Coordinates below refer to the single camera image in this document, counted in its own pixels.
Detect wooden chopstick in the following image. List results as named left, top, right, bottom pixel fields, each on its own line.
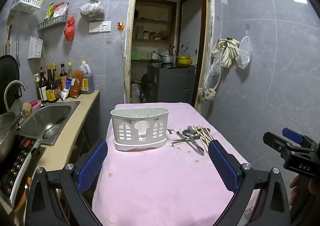
left=193, top=125, right=208, bottom=147
left=202, top=123, right=215, bottom=140
left=197, top=125, right=211, bottom=145
left=200, top=124, right=213, bottom=142

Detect induction cooker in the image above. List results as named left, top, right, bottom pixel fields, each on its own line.
left=0, top=135, right=42, bottom=208

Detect person's right hand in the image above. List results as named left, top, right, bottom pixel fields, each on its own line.
left=289, top=175, right=320, bottom=207

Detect worn door frame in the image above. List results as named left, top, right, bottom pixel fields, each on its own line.
left=124, top=0, right=215, bottom=117

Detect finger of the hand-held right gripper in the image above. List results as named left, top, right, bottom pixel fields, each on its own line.
left=282, top=127, right=319, bottom=150
left=263, top=131, right=300, bottom=159

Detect hanging rubber gloves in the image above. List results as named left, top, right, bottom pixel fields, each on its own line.
left=211, top=38, right=240, bottom=69

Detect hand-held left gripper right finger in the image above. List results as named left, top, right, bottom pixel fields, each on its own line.
left=208, top=139, right=292, bottom=226

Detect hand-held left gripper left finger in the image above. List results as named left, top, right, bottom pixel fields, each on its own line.
left=25, top=139, right=108, bottom=226

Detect large steel spoon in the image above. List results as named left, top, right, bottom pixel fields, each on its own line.
left=182, top=129, right=205, bottom=156

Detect steel ladle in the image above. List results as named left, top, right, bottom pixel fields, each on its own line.
left=42, top=114, right=69, bottom=139

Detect steel fork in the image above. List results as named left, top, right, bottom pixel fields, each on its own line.
left=176, top=126, right=200, bottom=153

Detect clear hose bag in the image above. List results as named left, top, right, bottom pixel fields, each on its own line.
left=203, top=59, right=223, bottom=92

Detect golden spoon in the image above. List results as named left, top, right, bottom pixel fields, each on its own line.
left=194, top=126, right=213, bottom=142

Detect black wok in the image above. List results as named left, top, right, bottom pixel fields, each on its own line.
left=0, top=55, right=20, bottom=114

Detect dirty white rag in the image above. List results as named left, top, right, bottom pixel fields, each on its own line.
left=199, top=87, right=216, bottom=103

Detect green dish soap bottle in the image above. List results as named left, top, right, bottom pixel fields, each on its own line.
left=35, top=74, right=42, bottom=100

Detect red plastic bag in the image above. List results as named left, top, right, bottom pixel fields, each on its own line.
left=64, top=16, right=76, bottom=41

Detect white hanging box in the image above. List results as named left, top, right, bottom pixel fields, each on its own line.
left=27, top=36, right=43, bottom=59

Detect hanging wooden utensil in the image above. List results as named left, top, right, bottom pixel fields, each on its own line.
left=4, top=15, right=14, bottom=55

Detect pink floral tablecloth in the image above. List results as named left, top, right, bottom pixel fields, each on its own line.
left=92, top=102, right=260, bottom=226

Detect steel faucet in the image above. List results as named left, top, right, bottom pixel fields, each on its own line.
left=4, top=80, right=28, bottom=112

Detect clear hanging plastic bag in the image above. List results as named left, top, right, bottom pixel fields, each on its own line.
left=236, top=36, right=252, bottom=70

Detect grey cabinet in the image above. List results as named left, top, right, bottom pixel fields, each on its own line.
left=147, top=63, right=197, bottom=104

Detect blue white packet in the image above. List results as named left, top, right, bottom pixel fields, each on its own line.
left=59, top=78, right=75, bottom=102

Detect yellow label sauce bottle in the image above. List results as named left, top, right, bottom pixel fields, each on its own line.
left=46, top=65, right=59, bottom=103

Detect white cable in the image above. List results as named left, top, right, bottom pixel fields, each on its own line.
left=121, top=29, right=125, bottom=67

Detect clear bag of dried goods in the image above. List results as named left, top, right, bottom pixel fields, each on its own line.
left=80, top=0, right=105, bottom=20

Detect large oil jug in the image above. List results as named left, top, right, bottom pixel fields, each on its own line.
left=79, top=60, right=95, bottom=95

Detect wooden shelving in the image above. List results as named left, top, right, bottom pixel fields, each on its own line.
left=131, top=0, right=178, bottom=67

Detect grey wall shelf rack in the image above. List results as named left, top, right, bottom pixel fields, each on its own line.
left=37, top=15, right=68, bottom=30

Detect loofah sponge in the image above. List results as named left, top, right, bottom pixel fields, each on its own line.
left=21, top=102, right=32, bottom=117

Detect white plastic wall basket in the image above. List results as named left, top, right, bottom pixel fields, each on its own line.
left=11, top=0, right=43, bottom=13

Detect white plastic utensil holder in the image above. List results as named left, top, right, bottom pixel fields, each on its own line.
left=110, top=107, right=169, bottom=152

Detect white plastic jug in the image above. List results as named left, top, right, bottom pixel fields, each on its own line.
left=130, top=83, right=141, bottom=104

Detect dried plant stems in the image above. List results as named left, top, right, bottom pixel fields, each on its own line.
left=166, top=43, right=198, bottom=58

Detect steel sink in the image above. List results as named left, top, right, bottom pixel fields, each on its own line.
left=19, top=101, right=81, bottom=146

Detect dark sauce bottle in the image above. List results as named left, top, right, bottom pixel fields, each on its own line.
left=52, top=63, right=62, bottom=92
left=39, top=67, right=48, bottom=102

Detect red cap sauce bottle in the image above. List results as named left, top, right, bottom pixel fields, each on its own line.
left=59, top=64, right=68, bottom=87

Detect small steel cooking pot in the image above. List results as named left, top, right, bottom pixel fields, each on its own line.
left=157, top=53, right=175, bottom=64

